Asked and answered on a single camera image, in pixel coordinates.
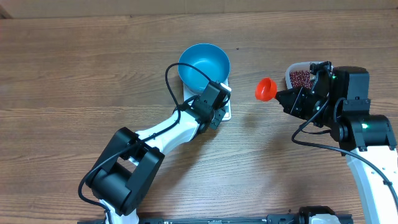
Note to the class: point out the red beans in container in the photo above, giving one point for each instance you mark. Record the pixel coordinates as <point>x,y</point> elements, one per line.
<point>301,78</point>

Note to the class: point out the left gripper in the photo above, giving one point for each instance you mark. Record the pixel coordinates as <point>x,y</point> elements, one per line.
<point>219,117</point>

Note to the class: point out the white kitchen scale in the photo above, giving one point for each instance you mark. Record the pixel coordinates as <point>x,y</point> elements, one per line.
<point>188,92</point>

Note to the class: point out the clear plastic container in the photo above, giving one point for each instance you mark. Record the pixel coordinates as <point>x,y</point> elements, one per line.
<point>295,67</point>

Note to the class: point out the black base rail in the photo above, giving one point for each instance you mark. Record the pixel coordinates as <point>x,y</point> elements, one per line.
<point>305,215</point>

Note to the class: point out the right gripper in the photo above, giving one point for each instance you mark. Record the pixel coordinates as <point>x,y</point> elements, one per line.
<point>298,101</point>

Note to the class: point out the blue bowl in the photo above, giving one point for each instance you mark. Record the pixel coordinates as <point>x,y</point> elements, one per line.
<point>208,58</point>

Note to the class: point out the red scoop with blue handle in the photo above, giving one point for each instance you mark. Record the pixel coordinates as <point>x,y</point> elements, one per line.
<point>266,90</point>

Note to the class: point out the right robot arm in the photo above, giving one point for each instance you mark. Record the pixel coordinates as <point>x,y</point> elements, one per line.
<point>339,100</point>

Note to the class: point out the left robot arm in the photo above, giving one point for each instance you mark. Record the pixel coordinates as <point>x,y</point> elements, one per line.
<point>125,170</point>

